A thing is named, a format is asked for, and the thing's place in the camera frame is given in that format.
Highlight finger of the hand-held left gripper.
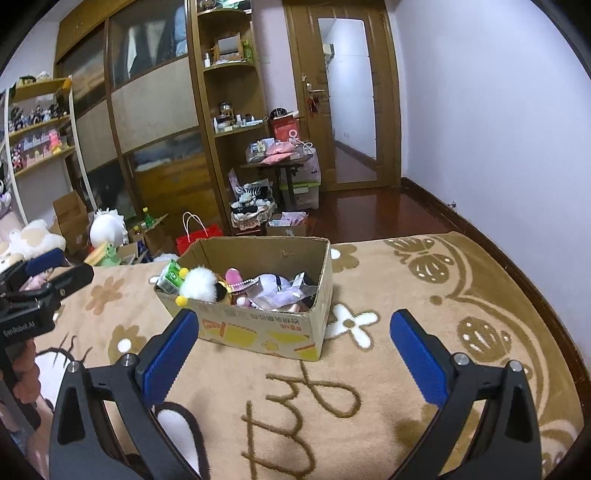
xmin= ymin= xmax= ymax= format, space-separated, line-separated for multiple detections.
xmin=18 ymin=264 xmax=95 ymax=308
xmin=0 ymin=248 xmax=65 ymax=294

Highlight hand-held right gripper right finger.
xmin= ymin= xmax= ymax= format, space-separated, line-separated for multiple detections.
xmin=389 ymin=308 xmax=542 ymax=480

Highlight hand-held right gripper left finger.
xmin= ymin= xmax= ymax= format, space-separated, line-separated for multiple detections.
xmin=48 ymin=308 xmax=201 ymax=480

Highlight white black plush toy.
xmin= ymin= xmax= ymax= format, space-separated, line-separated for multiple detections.
xmin=175 ymin=266 xmax=227 ymax=306

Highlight green packet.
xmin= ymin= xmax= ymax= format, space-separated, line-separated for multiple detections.
xmin=156 ymin=259 xmax=185 ymax=294

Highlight purple plush doll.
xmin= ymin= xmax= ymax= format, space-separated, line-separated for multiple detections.
xmin=252 ymin=274 xmax=296 ymax=296

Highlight silver packet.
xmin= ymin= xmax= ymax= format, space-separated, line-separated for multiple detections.
xmin=291 ymin=272 xmax=319 ymax=296

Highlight person's left hand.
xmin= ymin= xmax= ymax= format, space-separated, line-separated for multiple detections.
xmin=10 ymin=342 xmax=44 ymax=416

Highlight large white brown plush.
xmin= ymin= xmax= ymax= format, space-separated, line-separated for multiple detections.
xmin=0 ymin=219 xmax=68 ymax=268

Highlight green frog toy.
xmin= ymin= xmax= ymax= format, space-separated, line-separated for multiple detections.
xmin=84 ymin=242 xmax=122 ymax=267

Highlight brown empty cardboard box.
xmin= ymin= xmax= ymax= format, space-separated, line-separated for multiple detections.
xmin=52 ymin=190 xmax=90 ymax=254

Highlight white round plush toy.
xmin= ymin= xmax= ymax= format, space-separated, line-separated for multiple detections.
xmin=89 ymin=208 xmax=127 ymax=247

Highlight beige patterned blanket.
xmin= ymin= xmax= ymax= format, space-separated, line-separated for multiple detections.
xmin=32 ymin=231 xmax=585 ymax=480

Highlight cardboard box with bottle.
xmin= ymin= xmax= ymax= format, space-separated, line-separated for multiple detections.
xmin=128 ymin=213 xmax=178 ymax=259

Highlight row of figurines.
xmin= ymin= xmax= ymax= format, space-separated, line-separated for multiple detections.
xmin=7 ymin=99 xmax=70 ymax=167

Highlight red paper bag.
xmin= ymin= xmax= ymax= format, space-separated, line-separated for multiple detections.
xmin=174 ymin=212 xmax=225 ymax=257

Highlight cardboard box of pink packets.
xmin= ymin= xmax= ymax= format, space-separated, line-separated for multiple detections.
xmin=265 ymin=211 xmax=309 ymax=237

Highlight pile of socks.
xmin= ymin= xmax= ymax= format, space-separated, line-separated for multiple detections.
xmin=231 ymin=182 xmax=275 ymax=215

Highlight wooden wardrobe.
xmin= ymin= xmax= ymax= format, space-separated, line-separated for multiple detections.
xmin=54 ymin=0 xmax=232 ymax=241

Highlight small dark wooden table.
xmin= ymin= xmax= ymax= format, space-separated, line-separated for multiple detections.
xmin=240 ymin=159 xmax=317 ymax=208

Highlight pile of pink packets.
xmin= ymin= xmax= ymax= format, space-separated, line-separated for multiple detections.
xmin=261 ymin=141 xmax=301 ymax=166

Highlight red box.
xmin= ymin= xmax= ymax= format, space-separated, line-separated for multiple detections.
xmin=270 ymin=115 xmax=300 ymax=143

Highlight wooden corner shelf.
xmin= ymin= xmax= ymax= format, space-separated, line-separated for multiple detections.
xmin=189 ymin=0 xmax=278 ymax=236

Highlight wooden door with glass panel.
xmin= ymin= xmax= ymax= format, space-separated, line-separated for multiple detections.
xmin=283 ymin=0 xmax=402 ymax=192

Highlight white shelf frame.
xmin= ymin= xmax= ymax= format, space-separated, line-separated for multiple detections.
xmin=65 ymin=78 xmax=100 ymax=208

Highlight yellow wall shelf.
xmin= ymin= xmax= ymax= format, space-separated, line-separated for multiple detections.
xmin=0 ymin=76 xmax=77 ymax=181

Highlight wooden photo frame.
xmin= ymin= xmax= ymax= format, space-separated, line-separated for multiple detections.
xmin=213 ymin=33 xmax=243 ymax=61

